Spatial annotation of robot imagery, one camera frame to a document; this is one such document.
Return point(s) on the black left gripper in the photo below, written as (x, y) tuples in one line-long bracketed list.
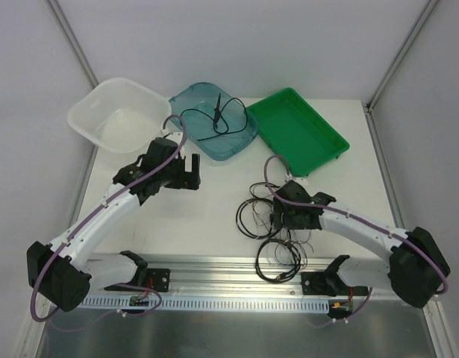
[(183, 173)]

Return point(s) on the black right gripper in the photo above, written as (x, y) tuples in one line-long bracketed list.
[(278, 217)]

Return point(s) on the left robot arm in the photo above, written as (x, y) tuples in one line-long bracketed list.
[(62, 270)]

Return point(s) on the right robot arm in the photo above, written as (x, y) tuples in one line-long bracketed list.
[(407, 262)]

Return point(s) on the teal translucent plastic tray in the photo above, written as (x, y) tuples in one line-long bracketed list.
[(218, 123)]

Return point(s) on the white plastic tub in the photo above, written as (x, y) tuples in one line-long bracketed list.
[(120, 117)]

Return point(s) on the green plastic tray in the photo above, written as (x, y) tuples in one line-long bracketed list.
[(297, 132)]

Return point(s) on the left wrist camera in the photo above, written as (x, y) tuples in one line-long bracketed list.
[(173, 130)]

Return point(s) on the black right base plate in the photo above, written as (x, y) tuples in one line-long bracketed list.
[(313, 283)]

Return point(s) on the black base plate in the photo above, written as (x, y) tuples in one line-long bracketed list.
[(158, 279), (313, 283)]

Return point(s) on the white slotted cable duct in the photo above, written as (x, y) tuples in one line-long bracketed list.
[(193, 303)]

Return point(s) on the aluminium mounting rail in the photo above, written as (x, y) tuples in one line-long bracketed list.
[(219, 276)]

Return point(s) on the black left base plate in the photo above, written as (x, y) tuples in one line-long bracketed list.
[(158, 279)]

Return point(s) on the left aluminium frame post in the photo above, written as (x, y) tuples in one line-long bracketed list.
[(73, 42)]

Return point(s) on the aluminium frame post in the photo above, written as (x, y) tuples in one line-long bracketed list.
[(73, 42), (402, 52)]

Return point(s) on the right aluminium frame post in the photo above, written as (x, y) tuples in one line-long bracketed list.
[(402, 52)]

